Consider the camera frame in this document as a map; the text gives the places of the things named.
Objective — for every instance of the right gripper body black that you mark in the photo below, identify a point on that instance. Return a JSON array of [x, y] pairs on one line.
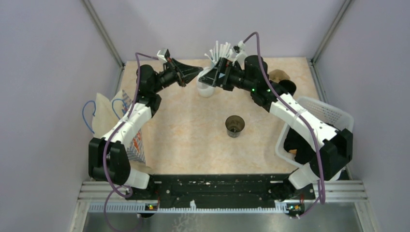
[[236, 79]]

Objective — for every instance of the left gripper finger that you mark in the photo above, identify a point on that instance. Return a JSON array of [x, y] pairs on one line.
[[186, 69], [188, 77]]

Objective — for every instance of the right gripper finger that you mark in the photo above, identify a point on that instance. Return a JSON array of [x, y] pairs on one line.
[[212, 80], [220, 67]]

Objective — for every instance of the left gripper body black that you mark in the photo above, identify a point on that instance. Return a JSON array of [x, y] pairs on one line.
[[170, 76]]

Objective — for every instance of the stack of white lids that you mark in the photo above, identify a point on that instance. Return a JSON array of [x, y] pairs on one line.
[[203, 89]]

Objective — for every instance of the stack of black cups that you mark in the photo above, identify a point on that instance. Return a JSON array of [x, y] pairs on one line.
[[288, 85]]

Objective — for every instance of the single dark coffee cup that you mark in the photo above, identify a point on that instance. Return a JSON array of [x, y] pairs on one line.
[[234, 125]]

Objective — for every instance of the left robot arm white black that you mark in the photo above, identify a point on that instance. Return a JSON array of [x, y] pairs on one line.
[[107, 154]]

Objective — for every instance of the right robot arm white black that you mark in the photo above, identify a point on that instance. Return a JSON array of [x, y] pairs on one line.
[[268, 92]]

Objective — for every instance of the patterned paper takeout bag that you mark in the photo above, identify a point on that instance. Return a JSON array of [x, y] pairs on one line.
[[107, 113]]

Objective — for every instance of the blue straw holder cup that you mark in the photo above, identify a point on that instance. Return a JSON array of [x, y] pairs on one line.
[[208, 69]]

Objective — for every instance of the bundle of white straws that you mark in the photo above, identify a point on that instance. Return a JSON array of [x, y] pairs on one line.
[[221, 51]]

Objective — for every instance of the brown pulp cup carrier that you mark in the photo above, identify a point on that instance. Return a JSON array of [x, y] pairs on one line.
[[278, 75]]

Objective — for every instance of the white plastic basket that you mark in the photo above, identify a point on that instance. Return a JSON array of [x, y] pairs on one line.
[[320, 118]]

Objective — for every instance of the black cloth in basket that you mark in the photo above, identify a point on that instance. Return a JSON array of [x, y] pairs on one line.
[[297, 145]]

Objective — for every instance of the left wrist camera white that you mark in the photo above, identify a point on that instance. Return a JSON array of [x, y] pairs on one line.
[[163, 55]]

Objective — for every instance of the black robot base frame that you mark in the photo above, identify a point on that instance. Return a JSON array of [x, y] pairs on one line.
[[213, 191]]

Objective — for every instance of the white cable duct strip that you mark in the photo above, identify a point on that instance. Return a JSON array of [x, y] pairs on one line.
[[145, 208]]

